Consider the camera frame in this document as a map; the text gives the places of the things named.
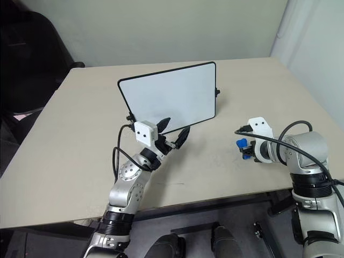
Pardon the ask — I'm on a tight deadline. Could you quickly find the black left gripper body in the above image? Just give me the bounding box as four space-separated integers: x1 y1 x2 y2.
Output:
154 134 178 157

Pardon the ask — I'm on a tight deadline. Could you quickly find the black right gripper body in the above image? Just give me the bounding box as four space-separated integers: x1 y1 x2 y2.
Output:
248 140 257 163

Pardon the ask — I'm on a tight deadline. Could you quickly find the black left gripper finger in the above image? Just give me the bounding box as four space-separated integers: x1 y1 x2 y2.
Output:
156 117 171 134
174 127 191 149

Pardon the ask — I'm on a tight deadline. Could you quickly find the blue whiteboard eraser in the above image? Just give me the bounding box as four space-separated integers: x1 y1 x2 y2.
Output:
235 138 250 161

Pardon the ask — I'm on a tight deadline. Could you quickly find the black-framed white whiteboard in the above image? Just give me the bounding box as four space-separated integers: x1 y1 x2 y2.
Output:
117 61 221 135

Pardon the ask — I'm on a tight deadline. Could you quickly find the dark rounded shape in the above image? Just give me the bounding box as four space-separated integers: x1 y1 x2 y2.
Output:
144 233 187 258
210 221 238 258

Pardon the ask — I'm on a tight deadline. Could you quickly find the black office chair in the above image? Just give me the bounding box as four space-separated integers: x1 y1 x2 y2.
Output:
0 10 86 177

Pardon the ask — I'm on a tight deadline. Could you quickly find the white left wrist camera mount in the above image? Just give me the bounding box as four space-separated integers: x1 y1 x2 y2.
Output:
133 120 159 148

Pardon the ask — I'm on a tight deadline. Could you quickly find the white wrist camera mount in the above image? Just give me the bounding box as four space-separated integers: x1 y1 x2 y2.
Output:
133 120 159 148
247 117 275 138

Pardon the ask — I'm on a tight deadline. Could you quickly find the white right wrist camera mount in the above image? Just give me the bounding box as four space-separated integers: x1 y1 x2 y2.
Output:
247 117 275 138

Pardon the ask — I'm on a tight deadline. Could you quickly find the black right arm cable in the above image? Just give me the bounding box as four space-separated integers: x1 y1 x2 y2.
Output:
234 120 344 213

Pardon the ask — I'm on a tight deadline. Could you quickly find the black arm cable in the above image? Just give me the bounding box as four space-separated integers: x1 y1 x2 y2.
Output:
112 123 144 180
234 120 344 213

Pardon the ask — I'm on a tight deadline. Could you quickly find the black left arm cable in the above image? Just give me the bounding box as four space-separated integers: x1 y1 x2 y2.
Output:
112 123 144 180

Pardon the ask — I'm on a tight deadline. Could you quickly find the black table frame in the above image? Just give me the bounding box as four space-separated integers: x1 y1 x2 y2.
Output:
72 188 295 229

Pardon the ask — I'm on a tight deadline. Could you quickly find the black metal bracket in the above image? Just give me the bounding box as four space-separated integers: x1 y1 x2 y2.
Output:
253 220 279 258

